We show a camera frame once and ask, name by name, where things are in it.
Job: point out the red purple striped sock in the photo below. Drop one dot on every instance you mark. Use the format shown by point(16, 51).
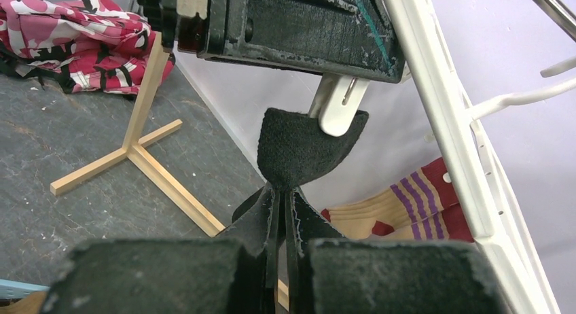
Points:
point(420, 206)

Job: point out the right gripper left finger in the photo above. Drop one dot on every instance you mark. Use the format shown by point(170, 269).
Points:
point(234, 272)

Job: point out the wooden hanger stand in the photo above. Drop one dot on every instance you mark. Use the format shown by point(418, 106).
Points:
point(134, 149)

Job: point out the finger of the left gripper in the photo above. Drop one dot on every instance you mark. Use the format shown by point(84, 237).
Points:
point(343, 37)

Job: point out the light blue laundry basket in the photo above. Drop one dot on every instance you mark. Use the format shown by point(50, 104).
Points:
point(10, 290)

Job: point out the pink camouflage cloth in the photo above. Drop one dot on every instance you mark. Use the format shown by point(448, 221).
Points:
point(83, 45)

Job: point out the tan ribbed sock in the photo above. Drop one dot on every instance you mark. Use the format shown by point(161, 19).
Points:
point(31, 304)

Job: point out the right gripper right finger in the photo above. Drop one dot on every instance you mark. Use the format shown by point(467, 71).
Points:
point(331, 274)

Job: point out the black sock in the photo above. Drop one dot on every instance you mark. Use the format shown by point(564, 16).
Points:
point(293, 150)

